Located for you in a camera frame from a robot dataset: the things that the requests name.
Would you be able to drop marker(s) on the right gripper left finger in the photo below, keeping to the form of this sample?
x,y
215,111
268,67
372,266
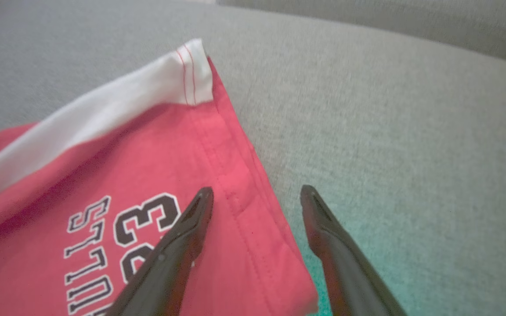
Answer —
x,y
169,272

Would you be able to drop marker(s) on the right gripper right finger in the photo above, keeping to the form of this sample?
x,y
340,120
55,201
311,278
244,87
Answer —
x,y
349,276

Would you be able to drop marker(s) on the red Bulls basketball jersey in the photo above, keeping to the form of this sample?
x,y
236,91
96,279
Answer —
x,y
235,153

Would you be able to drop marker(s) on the large grey sofa seat cushion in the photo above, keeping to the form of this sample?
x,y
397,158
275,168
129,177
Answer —
x,y
389,153

